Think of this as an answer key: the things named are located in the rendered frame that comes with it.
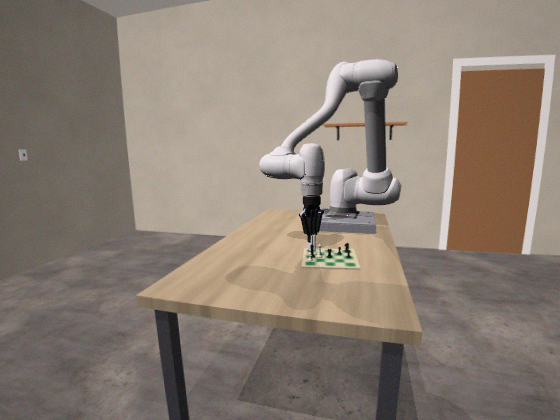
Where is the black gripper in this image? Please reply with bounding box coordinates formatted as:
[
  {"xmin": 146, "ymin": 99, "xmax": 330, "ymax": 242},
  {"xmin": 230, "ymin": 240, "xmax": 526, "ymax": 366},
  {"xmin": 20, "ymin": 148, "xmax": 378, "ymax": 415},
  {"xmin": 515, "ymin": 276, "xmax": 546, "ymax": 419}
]
[{"xmin": 299, "ymin": 196, "xmax": 324, "ymax": 250}]

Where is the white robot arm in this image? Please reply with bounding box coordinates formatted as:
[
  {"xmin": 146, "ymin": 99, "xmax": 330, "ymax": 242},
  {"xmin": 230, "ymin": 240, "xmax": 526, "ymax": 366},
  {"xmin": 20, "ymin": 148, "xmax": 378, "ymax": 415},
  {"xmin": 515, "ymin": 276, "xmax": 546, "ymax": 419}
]
[{"xmin": 259, "ymin": 59, "xmax": 401, "ymax": 219}]

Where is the green and white chessboard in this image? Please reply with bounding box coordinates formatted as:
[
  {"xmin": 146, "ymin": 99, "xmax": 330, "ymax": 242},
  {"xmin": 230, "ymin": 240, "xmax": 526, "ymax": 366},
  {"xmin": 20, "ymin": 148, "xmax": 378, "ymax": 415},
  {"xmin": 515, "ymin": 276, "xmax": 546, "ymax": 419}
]
[{"xmin": 302, "ymin": 248, "xmax": 360, "ymax": 270}]

